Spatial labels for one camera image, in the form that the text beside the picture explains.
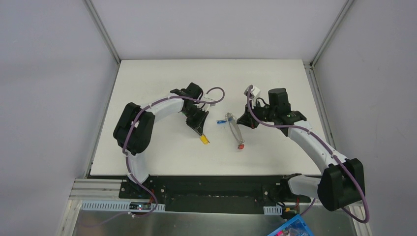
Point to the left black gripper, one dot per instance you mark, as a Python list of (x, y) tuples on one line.
[(195, 118)]

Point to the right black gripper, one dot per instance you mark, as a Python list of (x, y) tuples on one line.
[(251, 116)]

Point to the yellow tagged key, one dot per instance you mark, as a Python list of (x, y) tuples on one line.
[(204, 139)]

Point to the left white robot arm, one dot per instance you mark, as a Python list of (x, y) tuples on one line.
[(134, 128)]

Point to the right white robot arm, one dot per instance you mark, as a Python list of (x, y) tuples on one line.
[(342, 179)]

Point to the blue plastic bin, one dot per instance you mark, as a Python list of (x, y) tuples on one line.
[(293, 227)]

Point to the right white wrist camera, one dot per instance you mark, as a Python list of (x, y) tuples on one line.
[(253, 92)]

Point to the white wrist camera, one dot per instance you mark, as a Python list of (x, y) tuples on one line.
[(253, 92), (207, 101)]

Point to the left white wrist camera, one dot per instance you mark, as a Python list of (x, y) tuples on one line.
[(207, 101)]

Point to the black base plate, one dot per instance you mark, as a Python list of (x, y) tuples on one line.
[(213, 194)]

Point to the aluminium frame rail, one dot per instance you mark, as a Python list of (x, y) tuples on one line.
[(102, 30)]

